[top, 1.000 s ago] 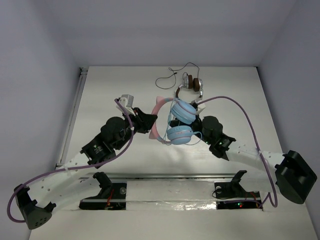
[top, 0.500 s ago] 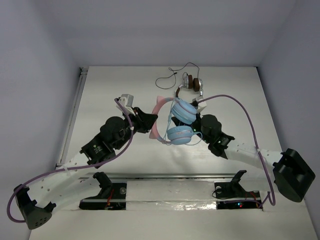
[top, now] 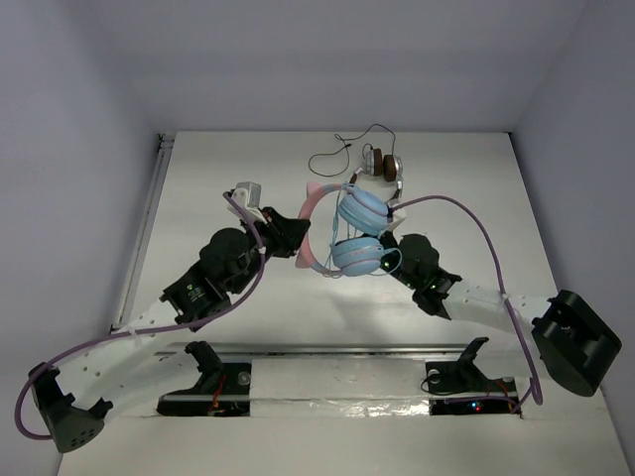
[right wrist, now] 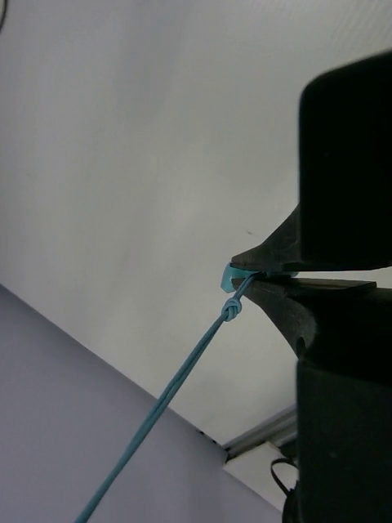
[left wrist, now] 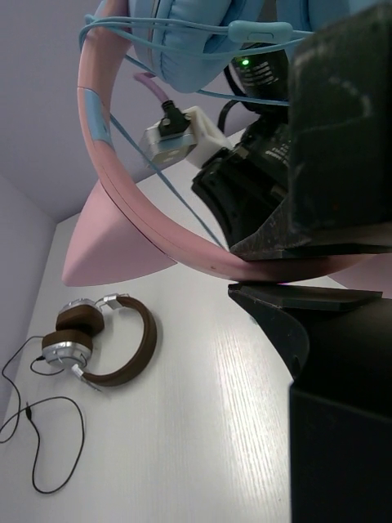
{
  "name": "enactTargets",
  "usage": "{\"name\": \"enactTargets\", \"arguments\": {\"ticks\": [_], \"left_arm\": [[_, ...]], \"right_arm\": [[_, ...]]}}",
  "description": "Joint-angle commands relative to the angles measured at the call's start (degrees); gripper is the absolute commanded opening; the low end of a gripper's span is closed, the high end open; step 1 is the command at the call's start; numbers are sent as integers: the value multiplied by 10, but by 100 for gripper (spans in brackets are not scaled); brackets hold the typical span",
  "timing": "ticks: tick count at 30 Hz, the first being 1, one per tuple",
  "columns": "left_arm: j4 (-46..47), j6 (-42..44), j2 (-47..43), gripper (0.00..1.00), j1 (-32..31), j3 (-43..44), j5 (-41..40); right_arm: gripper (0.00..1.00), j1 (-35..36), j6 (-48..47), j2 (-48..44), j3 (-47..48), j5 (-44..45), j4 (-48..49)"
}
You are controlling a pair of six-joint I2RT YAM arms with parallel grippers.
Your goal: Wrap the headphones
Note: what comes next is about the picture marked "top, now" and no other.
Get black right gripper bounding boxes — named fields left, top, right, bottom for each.
left=338, top=221, right=420, bottom=291

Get pink blue cat-ear headphones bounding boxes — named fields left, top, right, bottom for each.
left=295, top=182, right=401, bottom=279

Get light blue wired earphones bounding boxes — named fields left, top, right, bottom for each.
left=327, top=183, right=389, bottom=278

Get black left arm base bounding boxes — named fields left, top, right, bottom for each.
left=157, top=341, right=252, bottom=417

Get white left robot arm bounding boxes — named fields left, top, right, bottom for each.
left=14, top=199, right=311, bottom=453

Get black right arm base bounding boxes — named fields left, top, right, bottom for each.
left=420, top=337, right=522, bottom=417

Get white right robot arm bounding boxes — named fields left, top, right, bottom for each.
left=380, top=232, right=622, bottom=397

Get brown silver headphones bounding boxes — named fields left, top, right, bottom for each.
left=347, top=144, right=404, bottom=206

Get clear tape strip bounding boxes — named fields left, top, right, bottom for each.
left=249, top=357, right=430, bottom=418

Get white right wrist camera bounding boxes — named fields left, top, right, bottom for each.
left=386, top=207, right=407, bottom=232

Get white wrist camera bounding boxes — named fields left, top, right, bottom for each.
left=227, top=181, right=265, bottom=222
left=386, top=207, right=407, bottom=232

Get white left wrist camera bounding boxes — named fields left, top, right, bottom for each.
left=227, top=181, right=265, bottom=222

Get aluminium rail front edge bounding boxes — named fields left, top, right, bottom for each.
left=163, top=341, right=472, bottom=357

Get aluminium rail edge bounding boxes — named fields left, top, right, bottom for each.
left=109, top=132, right=177, bottom=332
left=163, top=341, right=472, bottom=357

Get aluminium rail left edge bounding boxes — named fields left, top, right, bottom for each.
left=109, top=132, right=177, bottom=332

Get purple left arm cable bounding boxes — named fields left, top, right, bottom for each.
left=13, top=190, right=269, bottom=441

